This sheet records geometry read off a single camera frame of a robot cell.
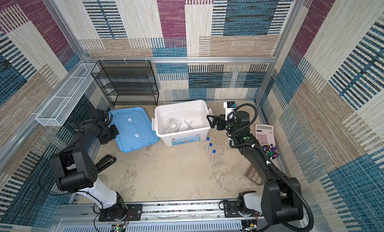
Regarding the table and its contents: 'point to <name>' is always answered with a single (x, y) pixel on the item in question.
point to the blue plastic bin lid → (136, 129)
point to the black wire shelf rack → (127, 82)
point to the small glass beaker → (166, 128)
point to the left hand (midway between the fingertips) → (115, 133)
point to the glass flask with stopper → (172, 124)
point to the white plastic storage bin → (182, 123)
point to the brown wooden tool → (252, 174)
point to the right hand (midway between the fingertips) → (213, 117)
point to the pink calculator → (264, 134)
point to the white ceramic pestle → (179, 125)
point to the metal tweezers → (188, 125)
